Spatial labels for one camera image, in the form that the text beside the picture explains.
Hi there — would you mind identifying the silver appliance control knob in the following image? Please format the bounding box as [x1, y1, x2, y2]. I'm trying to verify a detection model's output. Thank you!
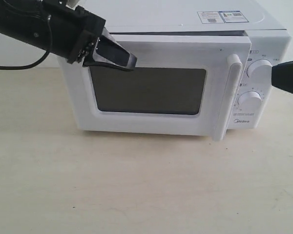
[237, 91, 262, 111]
[247, 59, 272, 82]

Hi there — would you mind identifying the white printed label sticker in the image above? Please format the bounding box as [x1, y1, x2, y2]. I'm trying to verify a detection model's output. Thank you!
[197, 11, 249, 24]

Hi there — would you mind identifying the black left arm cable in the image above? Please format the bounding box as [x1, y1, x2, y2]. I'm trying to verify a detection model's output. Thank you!
[0, 14, 52, 71]

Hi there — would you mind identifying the white microwave door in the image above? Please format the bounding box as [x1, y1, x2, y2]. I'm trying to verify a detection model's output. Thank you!
[58, 35, 251, 140]

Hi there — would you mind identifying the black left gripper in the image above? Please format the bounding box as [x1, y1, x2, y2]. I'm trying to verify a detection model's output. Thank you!
[46, 4, 137, 72]

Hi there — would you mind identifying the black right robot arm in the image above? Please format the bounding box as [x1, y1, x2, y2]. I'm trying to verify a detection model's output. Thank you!
[271, 61, 293, 94]

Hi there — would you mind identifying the white microwave oven body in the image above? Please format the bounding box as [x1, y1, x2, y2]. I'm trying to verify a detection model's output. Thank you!
[70, 0, 293, 132]

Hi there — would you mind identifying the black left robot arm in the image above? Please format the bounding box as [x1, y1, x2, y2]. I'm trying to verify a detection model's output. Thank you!
[0, 0, 137, 71]

